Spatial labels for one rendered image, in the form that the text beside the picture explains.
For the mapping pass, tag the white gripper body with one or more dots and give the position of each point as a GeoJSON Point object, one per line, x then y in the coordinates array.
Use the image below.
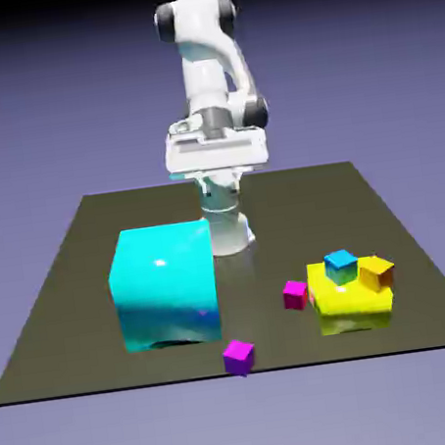
{"type": "Point", "coordinates": [217, 156]}

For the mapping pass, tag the small pink cube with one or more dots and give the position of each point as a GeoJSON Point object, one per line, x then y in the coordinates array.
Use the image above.
{"type": "Point", "coordinates": [294, 295]}

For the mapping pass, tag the small blue cube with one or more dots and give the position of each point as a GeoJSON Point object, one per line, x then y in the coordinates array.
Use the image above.
{"type": "Point", "coordinates": [341, 266]}

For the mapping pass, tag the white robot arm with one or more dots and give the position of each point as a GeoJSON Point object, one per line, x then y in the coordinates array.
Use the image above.
{"type": "Point", "coordinates": [203, 78]}

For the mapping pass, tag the small orange cube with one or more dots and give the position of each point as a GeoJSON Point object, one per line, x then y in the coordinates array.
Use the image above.
{"type": "Point", "coordinates": [375, 271]}

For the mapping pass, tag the small purple cube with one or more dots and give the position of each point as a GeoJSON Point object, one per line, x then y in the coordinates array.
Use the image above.
{"type": "Point", "coordinates": [238, 356]}

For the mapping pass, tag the large cyan box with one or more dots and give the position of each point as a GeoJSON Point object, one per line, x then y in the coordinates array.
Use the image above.
{"type": "Point", "coordinates": [163, 285]}

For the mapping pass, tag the large yellow box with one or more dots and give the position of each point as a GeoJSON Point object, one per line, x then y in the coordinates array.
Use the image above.
{"type": "Point", "coordinates": [347, 303]}

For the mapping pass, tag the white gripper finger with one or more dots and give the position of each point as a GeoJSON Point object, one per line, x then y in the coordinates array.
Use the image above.
{"type": "Point", "coordinates": [206, 187]}
{"type": "Point", "coordinates": [234, 183]}

